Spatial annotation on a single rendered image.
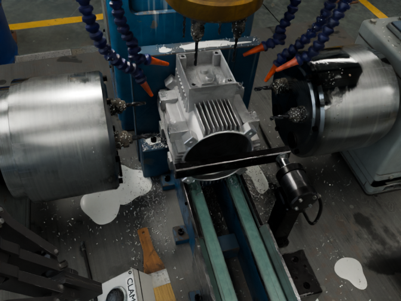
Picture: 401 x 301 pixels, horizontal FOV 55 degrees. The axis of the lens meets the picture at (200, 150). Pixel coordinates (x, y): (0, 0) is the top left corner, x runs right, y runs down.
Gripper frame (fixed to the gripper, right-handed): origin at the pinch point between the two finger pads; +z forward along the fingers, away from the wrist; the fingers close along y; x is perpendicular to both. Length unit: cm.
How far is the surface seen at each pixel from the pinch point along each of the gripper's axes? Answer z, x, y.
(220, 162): 24.4, -17.7, 24.4
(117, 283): 8.8, -0.3, 2.2
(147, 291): 11.6, -3.3, 0.5
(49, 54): 53, 54, 159
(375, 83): 33, -53, 30
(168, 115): 17.6, -12.2, 36.8
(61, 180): 5.9, 7.0, 24.3
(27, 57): 48, 64, 158
